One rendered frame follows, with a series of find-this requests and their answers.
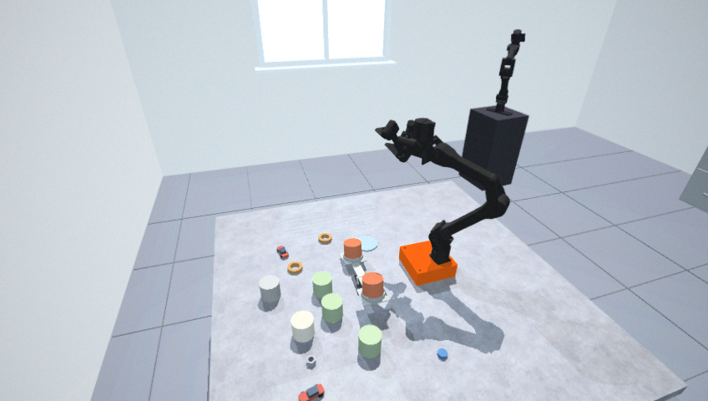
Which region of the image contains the orange cylinder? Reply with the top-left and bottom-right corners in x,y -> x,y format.
344,238 -> 362,259
362,272 -> 383,298

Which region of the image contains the orange ring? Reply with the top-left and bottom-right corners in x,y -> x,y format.
318,233 -> 332,244
287,261 -> 303,274

